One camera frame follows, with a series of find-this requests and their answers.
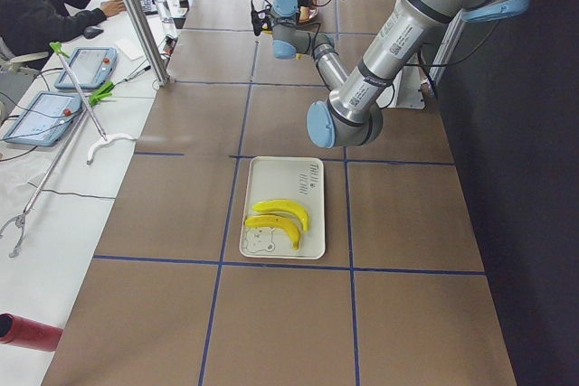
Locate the brown wicker basket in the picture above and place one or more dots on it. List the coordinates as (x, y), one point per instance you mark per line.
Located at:
(313, 6)

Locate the pink white apple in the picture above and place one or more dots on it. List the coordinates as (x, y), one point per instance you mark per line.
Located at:
(306, 14)

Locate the clear water bottle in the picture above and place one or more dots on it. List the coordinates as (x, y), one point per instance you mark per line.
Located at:
(163, 11)

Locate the white bear tray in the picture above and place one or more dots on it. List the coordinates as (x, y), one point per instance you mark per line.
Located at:
(300, 179)

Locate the far teach pendant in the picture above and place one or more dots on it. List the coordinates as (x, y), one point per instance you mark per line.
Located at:
(92, 65)

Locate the teach pendant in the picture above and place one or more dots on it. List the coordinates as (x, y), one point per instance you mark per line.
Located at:
(92, 65)
(45, 120)

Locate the green tipped reacher grabber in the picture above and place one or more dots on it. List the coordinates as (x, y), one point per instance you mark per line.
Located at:
(57, 48)

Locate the seated person in black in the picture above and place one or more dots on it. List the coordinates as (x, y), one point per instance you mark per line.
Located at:
(30, 26)

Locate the near teach pendant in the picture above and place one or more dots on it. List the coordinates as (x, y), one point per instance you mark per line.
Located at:
(45, 120)

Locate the white tipped reacher grabber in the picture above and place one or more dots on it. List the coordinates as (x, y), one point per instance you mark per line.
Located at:
(19, 220)

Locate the red fire extinguisher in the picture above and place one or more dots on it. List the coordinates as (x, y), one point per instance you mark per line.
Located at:
(27, 333)

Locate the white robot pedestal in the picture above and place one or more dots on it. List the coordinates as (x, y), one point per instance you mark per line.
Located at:
(408, 89)

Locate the aluminium frame post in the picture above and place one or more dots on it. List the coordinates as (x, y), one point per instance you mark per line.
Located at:
(147, 41)

